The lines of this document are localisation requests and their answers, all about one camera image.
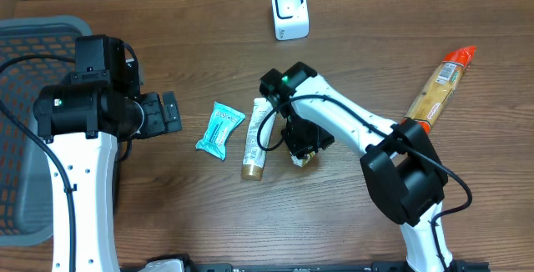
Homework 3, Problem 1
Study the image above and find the green tea packet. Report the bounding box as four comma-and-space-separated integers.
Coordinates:
291, 151, 316, 168

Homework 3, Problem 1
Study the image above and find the white cream tube gold cap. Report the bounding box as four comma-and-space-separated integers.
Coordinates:
241, 98, 273, 181

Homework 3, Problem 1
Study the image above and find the teal wet wipes pack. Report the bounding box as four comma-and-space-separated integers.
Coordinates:
195, 102, 245, 161

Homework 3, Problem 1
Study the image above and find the spaghetti pack with red ends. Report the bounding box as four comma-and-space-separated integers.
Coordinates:
403, 46, 476, 133

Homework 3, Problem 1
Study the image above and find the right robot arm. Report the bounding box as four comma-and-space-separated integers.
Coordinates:
259, 62, 453, 271

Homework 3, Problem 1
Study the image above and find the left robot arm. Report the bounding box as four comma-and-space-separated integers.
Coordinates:
33, 35, 182, 271

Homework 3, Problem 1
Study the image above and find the white barcode scanner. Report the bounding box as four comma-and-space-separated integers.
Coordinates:
271, 0, 310, 41

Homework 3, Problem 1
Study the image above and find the grey plastic basket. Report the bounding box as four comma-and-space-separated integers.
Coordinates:
1, 16, 92, 247

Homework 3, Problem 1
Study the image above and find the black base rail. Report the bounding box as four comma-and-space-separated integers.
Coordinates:
118, 253, 491, 272

